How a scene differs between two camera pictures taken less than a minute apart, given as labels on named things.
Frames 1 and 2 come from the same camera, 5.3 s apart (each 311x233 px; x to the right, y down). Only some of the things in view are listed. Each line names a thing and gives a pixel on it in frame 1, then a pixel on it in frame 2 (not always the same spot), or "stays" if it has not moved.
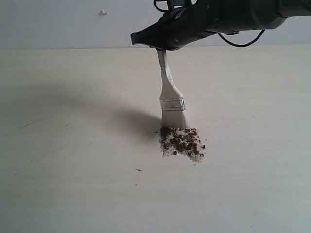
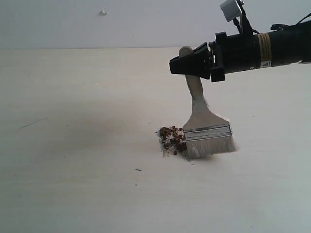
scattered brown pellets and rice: [181, 141] stays
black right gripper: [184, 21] → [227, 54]
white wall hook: [102, 12] stays
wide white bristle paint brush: [173, 114] → [207, 133]
